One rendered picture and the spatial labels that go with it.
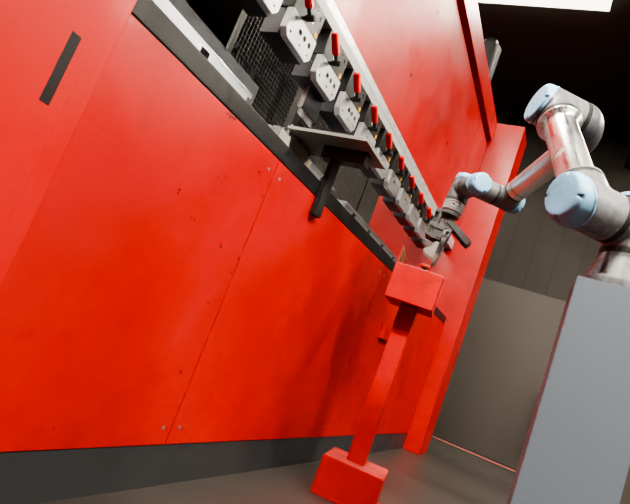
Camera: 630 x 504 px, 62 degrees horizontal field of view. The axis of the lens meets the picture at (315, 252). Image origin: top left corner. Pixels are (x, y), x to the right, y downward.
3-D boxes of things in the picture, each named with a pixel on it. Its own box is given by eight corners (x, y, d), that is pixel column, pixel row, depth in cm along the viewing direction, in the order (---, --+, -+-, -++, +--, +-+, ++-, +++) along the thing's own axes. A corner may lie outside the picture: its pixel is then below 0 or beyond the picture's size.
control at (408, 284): (431, 310, 167) (449, 259, 170) (384, 294, 171) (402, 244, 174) (432, 318, 186) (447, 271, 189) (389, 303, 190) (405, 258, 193)
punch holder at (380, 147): (373, 165, 206) (387, 128, 208) (354, 162, 210) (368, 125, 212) (383, 181, 219) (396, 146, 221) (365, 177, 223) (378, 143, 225)
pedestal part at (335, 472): (385, 527, 155) (399, 487, 157) (309, 491, 162) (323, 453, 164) (391, 511, 174) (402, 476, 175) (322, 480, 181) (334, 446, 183)
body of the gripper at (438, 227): (424, 240, 192) (437, 211, 194) (446, 249, 190) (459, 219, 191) (423, 234, 185) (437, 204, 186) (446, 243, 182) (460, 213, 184)
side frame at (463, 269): (418, 455, 323) (525, 126, 358) (303, 402, 362) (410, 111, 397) (426, 453, 344) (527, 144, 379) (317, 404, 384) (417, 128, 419)
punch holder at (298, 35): (284, 31, 136) (306, -22, 139) (258, 30, 140) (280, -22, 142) (307, 66, 149) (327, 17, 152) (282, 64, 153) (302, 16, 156)
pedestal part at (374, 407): (363, 466, 167) (417, 308, 175) (346, 459, 168) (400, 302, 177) (365, 464, 172) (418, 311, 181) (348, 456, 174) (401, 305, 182)
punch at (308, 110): (299, 112, 158) (310, 85, 159) (294, 111, 159) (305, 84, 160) (312, 128, 167) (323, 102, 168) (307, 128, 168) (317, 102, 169)
